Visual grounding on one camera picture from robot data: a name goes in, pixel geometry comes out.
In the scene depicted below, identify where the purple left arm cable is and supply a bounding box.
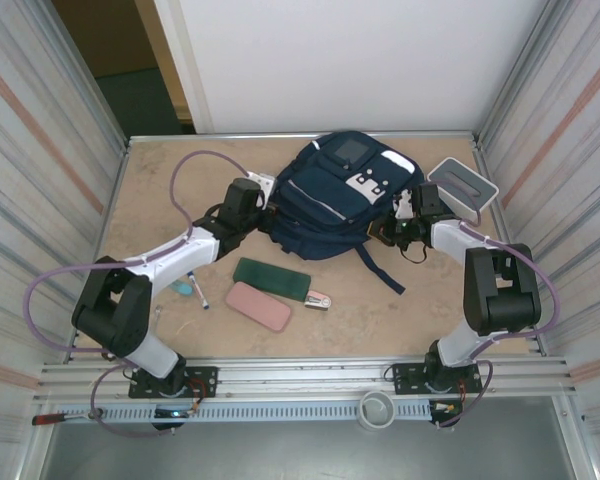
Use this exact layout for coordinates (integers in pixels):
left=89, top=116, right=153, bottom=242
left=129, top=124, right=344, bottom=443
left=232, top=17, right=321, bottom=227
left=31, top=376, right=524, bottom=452
left=24, top=149, right=261, bottom=440

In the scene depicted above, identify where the grey tape roll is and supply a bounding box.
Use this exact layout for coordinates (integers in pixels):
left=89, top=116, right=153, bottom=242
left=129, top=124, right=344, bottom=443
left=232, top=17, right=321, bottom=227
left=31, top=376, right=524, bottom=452
left=358, top=390, right=396, bottom=430

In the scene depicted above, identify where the pink stapler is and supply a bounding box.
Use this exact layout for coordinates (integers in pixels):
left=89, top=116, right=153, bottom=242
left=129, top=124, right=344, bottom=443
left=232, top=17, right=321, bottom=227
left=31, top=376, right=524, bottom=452
left=304, top=288, right=334, bottom=312

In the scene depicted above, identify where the white and grey tissue box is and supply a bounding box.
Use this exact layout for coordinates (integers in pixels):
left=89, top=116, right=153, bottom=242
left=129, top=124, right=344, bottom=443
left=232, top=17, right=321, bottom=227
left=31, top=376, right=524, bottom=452
left=426, top=156, right=500, bottom=222

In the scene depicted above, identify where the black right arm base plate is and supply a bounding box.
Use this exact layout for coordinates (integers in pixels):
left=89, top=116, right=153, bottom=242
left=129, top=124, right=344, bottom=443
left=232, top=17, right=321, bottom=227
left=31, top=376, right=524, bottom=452
left=392, top=362, right=484, bottom=399

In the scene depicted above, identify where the white door frame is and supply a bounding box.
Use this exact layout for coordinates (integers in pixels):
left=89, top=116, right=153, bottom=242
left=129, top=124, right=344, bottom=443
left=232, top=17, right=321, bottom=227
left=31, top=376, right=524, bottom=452
left=152, top=0, right=216, bottom=135

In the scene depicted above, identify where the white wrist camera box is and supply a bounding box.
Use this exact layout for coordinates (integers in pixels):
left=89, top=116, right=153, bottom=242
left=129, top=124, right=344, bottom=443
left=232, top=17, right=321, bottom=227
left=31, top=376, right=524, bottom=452
left=393, top=189, right=416, bottom=219
left=244, top=171, right=276, bottom=196

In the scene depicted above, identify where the pink pencil case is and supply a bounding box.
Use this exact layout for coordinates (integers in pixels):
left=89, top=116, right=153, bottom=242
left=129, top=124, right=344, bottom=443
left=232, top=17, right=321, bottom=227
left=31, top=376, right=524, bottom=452
left=224, top=281, right=294, bottom=334

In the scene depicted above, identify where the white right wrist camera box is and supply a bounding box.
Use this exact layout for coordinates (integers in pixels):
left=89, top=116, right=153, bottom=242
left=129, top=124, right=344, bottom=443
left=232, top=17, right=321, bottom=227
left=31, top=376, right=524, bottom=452
left=393, top=189, right=416, bottom=219

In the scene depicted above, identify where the red-handled hand tool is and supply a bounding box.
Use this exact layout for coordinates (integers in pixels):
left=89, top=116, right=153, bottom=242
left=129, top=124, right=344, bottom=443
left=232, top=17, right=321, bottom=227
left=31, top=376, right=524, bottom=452
left=32, top=408, right=106, bottom=426

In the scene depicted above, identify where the aluminium mounting rail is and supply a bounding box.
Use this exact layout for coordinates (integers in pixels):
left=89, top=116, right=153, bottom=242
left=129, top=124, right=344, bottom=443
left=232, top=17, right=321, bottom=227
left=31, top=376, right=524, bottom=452
left=34, top=355, right=579, bottom=402

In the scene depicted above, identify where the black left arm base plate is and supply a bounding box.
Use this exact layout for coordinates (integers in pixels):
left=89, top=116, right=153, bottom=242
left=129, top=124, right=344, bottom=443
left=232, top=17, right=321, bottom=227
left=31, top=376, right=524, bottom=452
left=128, top=365, right=219, bottom=400

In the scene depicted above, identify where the small black controller board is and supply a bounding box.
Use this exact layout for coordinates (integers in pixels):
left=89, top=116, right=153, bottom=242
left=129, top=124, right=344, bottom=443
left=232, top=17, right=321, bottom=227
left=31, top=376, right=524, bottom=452
left=151, top=405, right=187, bottom=432
left=428, top=399, right=465, bottom=430

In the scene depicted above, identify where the navy blue backpack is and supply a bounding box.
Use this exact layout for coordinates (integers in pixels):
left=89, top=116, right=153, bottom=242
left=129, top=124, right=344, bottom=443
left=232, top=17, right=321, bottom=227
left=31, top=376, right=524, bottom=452
left=267, top=130, right=426, bottom=295

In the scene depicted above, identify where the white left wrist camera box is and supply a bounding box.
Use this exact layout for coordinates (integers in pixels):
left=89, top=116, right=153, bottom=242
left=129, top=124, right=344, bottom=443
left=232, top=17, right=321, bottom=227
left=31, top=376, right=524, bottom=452
left=244, top=171, right=276, bottom=196

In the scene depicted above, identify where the white marker pen blue cap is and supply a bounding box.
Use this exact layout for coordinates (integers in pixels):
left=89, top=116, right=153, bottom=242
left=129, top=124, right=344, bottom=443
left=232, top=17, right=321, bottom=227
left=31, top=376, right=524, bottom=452
left=185, top=269, right=212, bottom=310

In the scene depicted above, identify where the green pencil case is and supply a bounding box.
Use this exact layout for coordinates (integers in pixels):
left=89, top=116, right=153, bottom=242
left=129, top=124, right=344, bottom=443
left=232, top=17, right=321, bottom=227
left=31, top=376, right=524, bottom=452
left=232, top=256, right=312, bottom=303

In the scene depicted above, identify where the slotted grey cable duct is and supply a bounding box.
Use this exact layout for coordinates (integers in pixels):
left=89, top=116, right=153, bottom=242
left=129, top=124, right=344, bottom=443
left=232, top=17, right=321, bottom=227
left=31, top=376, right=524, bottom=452
left=87, top=402, right=464, bottom=424

